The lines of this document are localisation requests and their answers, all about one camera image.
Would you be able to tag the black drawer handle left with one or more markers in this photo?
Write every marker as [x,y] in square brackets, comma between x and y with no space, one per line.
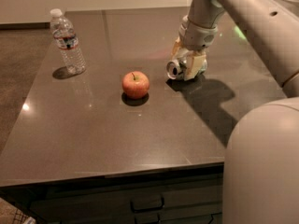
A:
[147,203]

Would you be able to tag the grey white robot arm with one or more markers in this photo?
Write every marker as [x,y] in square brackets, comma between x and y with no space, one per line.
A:
[260,178]

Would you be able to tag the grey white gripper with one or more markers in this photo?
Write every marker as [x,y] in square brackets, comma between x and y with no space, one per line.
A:
[197,36]

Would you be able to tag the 7up soda can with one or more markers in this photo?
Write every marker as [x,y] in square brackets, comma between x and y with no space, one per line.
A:
[176,68]

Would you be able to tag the red apple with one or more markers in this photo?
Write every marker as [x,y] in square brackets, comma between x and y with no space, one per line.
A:
[135,85]

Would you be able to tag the clear plastic water bottle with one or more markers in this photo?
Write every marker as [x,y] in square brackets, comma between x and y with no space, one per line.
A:
[64,35]

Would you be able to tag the dark drawer cabinet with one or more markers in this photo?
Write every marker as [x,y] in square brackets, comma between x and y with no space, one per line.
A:
[191,196]

